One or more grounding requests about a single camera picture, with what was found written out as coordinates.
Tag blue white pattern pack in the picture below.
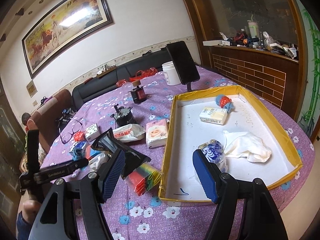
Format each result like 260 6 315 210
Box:
198 139 228 172

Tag white towel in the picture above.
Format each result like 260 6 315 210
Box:
223 131 272 163

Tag yellow shallow cardboard box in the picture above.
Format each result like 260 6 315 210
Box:
158 86 302 206

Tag red plastic bag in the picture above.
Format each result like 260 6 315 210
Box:
73 131 86 142

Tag yellow white tissue pack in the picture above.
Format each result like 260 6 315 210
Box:
199 107 228 125

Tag white dotted tissue box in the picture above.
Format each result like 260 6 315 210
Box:
85 123 100 142

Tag colourful sponge pack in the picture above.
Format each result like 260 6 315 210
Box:
125 163 163 196

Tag black foil zip bag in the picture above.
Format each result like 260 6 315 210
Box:
91 128 151 179

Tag blue cloth with red net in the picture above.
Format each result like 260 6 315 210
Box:
215 94 234 113

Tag pink rose tissue pack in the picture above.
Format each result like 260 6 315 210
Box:
145 119 168 148

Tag white red-print plastic bag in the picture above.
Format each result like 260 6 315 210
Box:
113 124 146 142

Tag person's left hand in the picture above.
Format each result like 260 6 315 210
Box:
22 199 42 224

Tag black eyeglasses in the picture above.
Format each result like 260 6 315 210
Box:
59 121 82 145

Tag black round device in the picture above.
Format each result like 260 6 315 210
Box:
111 104 137 127

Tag bamboo painted panel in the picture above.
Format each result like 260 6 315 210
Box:
298 9 319 137

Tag purple floral tablecloth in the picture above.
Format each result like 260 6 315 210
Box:
43 67 315 239

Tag wooden brick-pattern counter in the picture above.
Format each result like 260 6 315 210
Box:
210 46 299 119

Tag white plastic jar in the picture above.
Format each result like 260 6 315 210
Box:
162 61 181 86

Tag black phone on stand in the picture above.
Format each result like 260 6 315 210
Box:
165 41 200 92

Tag red black bottle cork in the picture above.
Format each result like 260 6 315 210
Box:
130 80 147 104

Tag red bag on sofa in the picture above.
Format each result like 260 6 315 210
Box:
135 67 158 79

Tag black leather sofa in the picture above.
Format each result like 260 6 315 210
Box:
72 48 171 111

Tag white cup with straw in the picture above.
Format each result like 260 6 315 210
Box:
247 15 259 38

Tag framed horse painting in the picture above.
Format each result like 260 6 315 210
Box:
22 0 113 79

